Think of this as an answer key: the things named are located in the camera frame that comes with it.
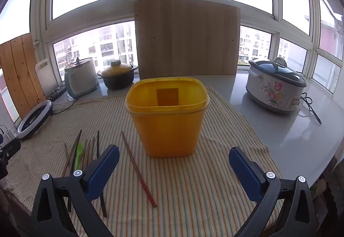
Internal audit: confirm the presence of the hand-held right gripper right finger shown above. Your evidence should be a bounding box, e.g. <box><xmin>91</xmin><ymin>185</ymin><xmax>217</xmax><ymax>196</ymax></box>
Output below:
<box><xmin>228</xmin><ymin>146</ymin><xmax>318</xmax><ymax>237</ymax></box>

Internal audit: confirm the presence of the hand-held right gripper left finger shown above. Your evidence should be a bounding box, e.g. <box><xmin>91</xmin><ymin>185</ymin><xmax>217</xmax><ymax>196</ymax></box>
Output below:
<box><xmin>30</xmin><ymin>145</ymin><xmax>120</xmax><ymax>237</ymax></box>

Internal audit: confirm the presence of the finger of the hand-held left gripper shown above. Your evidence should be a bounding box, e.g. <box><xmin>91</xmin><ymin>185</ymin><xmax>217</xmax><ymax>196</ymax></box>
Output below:
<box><xmin>0</xmin><ymin>133</ymin><xmax>21</xmax><ymax>179</ymax></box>

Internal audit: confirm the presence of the bunch of wooden chopsticks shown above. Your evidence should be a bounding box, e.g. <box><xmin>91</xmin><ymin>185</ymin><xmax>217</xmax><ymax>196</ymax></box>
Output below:
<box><xmin>61</xmin><ymin>130</ymin><xmax>108</xmax><ymax>218</ymax></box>

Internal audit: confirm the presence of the green plastic spoon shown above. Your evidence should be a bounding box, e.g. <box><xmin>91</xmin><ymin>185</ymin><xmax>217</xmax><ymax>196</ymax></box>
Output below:
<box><xmin>75</xmin><ymin>141</ymin><xmax>86</xmax><ymax>171</ymax></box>

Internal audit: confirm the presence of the brown wooden chopstick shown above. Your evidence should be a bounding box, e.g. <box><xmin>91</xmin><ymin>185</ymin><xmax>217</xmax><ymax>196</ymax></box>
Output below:
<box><xmin>121</xmin><ymin>131</ymin><xmax>158</xmax><ymax>207</ymax></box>

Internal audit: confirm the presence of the yellow plastic container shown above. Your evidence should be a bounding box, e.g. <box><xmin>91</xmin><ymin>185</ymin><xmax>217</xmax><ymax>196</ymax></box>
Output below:
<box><xmin>125</xmin><ymin>77</ymin><xmax>210</xmax><ymax>158</ymax></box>

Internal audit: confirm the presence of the striped cloth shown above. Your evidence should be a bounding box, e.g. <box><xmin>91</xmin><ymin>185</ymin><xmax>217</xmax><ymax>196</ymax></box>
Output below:
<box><xmin>1</xmin><ymin>86</ymin><xmax>285</xmax><ymax>237</ymax></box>

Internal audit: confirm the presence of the black power strip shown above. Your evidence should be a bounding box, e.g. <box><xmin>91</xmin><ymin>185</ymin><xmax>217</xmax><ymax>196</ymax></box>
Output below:
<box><xmin>47</xmin><ymin>86</ymin><xmax>66</xmax><ymax>100</ymax></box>

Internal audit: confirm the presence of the white cutting board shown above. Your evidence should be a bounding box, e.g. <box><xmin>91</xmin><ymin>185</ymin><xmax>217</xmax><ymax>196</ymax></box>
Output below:
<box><xmin>34</xmin><ymin>58</ymin><xmax>58</xmax><ymax>98</ymax></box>

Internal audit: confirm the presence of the pine plank board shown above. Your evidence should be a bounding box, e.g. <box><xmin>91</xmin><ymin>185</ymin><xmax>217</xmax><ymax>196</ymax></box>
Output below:
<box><xmin>0</xmin><ymin>33</ymin><xmax>46</xmax><ymax>122</ymax></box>

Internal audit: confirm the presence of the floral white slow cooker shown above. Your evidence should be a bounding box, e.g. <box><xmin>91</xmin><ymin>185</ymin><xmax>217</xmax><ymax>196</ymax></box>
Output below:
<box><xmin>246</xmin><ymin>57</ymin><xmax>307</xmax><ymax>113</ymax></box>

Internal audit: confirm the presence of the black pot yellow lid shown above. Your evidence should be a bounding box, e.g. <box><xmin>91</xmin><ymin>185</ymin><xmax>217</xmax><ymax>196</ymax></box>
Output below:
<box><xmin>97</xmin><ymin>60</ymin><xmax>138</xmax><ymax>90</ymax></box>

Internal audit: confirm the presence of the teal white rice cooker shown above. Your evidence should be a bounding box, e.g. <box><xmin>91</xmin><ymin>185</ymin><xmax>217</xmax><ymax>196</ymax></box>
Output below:
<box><xmin>64</xmin><ymin>57</ymin><xmax>100</xmax><ymax>99</ymax></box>

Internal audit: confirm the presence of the light wooden board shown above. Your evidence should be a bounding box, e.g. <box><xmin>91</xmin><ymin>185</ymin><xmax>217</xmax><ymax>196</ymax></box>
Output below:
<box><xmin>134</xmin><ymin>0</ymin><xmax>241</xmax><ymax>80</ymax></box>

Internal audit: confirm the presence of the white ring light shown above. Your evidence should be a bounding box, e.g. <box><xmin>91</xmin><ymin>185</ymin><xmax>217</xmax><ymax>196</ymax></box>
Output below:
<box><xmin>17</xmin><ymin>100</ymin><xmax>53</xmax><ymax>141</ymax></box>

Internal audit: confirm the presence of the black rice cooker cable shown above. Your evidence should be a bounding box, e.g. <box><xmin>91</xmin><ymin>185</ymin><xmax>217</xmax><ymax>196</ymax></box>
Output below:
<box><xmin>51</xmin><ymin>97</ymin><xmax>78</xmax><ymax>115</ymax></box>

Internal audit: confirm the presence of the black slow cooker cable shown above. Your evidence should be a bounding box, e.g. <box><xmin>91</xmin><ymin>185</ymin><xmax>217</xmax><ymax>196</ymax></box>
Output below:
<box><xmin>299</xmin><ymin>92</ymin><xmax>322</xmax><ymax>125</ymax></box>

